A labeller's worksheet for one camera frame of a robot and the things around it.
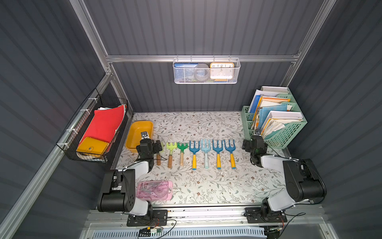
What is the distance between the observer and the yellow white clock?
0.89 meters

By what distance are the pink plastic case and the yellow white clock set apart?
27.3 inches

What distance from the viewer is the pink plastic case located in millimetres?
805
